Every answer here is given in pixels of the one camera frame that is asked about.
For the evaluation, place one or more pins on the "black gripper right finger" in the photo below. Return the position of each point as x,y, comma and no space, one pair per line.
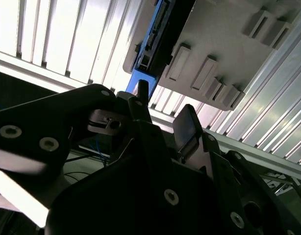
187,127

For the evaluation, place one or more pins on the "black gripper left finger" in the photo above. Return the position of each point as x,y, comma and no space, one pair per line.
30,117

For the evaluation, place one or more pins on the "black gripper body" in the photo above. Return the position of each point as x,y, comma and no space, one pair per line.
116,208

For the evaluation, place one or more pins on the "hard disk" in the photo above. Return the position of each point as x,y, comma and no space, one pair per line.
175,29

